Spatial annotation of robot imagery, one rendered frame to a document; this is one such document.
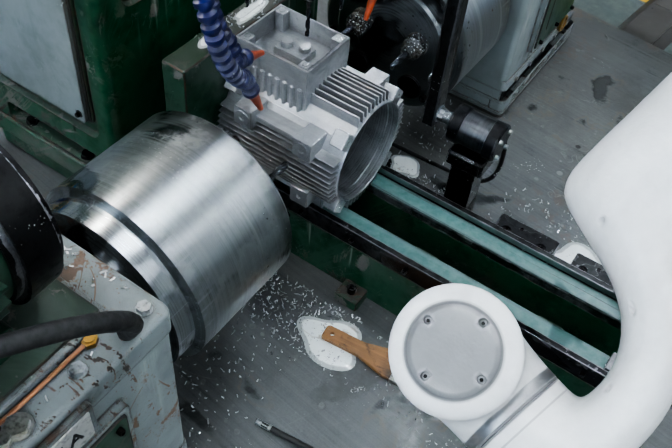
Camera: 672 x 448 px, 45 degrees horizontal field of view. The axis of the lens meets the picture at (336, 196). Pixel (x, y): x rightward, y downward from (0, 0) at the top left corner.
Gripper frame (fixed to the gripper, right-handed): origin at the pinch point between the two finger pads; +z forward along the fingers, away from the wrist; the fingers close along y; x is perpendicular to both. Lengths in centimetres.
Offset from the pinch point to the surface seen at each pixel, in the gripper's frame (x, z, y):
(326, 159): -13.4, 17.1, 33.3
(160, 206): 3.1, -5.6, 37.1
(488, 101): -45, 64, 31
